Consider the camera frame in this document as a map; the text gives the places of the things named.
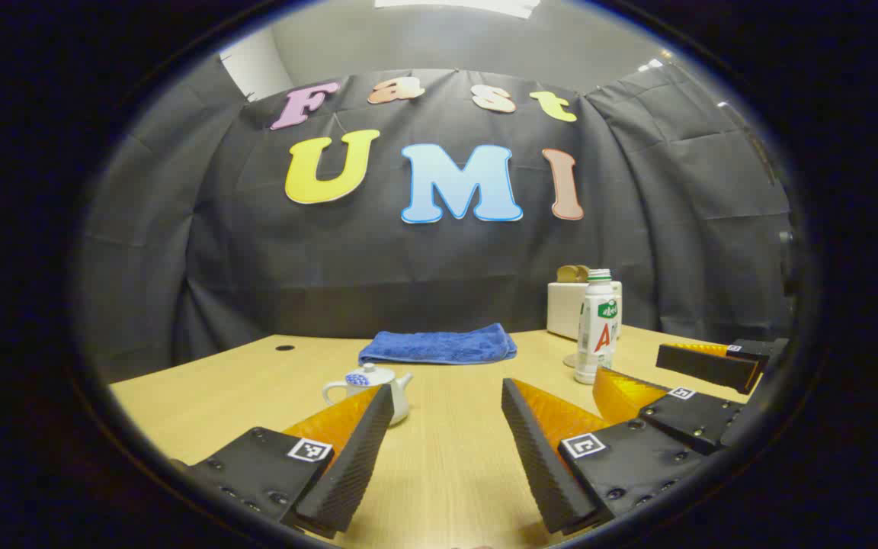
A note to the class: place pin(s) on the white water bottle green label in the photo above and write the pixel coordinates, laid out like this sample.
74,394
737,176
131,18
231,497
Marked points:
595,335

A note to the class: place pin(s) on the black backdrop cloth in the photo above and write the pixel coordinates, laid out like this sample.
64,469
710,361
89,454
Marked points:
332,259

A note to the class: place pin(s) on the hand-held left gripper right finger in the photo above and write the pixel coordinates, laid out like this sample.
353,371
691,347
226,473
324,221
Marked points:
538,465

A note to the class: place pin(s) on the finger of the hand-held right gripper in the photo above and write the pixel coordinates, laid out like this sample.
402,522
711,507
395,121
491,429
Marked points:
706,367
694,419

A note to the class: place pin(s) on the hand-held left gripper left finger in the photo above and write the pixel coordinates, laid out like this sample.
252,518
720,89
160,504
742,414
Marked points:
355,457

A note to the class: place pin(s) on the white toaster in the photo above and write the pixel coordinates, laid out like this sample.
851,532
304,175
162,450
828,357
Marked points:
563,309

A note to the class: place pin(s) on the ceiling light panel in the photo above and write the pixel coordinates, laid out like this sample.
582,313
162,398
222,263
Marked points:
454,6

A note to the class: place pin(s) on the blue towel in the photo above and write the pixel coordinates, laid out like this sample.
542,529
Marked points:
439,347

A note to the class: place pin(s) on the white teacup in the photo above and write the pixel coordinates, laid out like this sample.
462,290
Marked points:
402,402

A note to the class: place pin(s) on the round wooden coaster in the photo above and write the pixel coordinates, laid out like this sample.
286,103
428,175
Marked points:
569,361

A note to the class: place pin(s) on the brown bread slice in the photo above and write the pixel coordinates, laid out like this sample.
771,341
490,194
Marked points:
566,274
584,273

